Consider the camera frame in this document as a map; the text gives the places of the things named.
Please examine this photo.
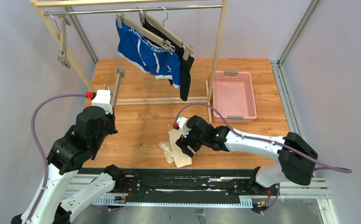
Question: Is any beige underwear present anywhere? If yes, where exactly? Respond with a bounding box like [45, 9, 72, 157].
[158, 128, 192, 168]

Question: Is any beige clip hanger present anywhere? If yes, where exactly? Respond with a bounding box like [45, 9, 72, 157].
[109, 64, 125, 108]

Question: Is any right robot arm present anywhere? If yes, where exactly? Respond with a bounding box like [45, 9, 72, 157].
[173, 115, 318, 188]

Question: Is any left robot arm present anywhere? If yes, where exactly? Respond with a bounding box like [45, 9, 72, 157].
[11, 106, 125, 224]

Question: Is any black underwear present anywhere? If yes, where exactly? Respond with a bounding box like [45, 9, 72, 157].
[140, 18, 194, 101]

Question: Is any hanger holding black underwear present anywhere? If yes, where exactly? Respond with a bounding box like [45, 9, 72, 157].
[139, 7, 194, 61]

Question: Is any blue underwear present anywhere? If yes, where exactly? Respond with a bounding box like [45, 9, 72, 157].
[116, 20, 181, 89]

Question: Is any hanger holding blue underwear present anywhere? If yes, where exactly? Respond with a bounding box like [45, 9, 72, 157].
[116, 13, 175, 52]

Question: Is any empty hanger on rack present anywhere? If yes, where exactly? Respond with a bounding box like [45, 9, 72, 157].
[49, 13, 71, 69]

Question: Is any pink plastic basket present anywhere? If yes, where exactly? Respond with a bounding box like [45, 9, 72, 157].
[213, 71, 257, 124]

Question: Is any wooden clothes rack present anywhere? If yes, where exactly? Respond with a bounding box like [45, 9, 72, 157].
[30, 0, 228, 106]

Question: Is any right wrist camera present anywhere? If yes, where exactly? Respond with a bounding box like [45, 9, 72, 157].
[176, 117, 190, 138]

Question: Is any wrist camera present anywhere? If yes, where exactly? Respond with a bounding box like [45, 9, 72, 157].
[176, 117, 190, 138]
[91, 90, 113, 115]

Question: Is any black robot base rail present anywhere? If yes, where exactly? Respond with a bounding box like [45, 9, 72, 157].
[84, 167, 280, 214]

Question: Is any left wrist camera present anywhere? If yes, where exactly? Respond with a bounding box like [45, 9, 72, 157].
[91, 90, 113, 115]

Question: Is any aluminium frame post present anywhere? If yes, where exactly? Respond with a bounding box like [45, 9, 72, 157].
[278, 0, 321, 67]

